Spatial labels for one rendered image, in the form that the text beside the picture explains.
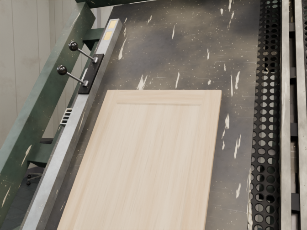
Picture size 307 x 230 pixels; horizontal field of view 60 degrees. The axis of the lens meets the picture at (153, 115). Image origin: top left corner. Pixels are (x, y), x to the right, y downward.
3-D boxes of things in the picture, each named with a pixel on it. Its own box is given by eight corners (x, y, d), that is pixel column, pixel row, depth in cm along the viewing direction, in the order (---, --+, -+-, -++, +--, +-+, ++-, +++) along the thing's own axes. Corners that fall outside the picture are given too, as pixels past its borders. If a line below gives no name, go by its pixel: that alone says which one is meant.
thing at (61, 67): (84, 91, 106) (53, 73, 99) (87, 83, 108) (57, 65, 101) (88, 88, 103) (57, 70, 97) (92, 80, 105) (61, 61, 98)
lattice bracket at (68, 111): (64, 127, 104) (59, 123, 101) (70, 112, 107) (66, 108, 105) (72, 128, 102) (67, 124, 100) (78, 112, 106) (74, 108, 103)
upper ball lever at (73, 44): (94, 67, 112) (65, 49, 105) (97, 60, 113) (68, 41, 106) (98, 64, 109) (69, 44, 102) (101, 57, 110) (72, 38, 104)
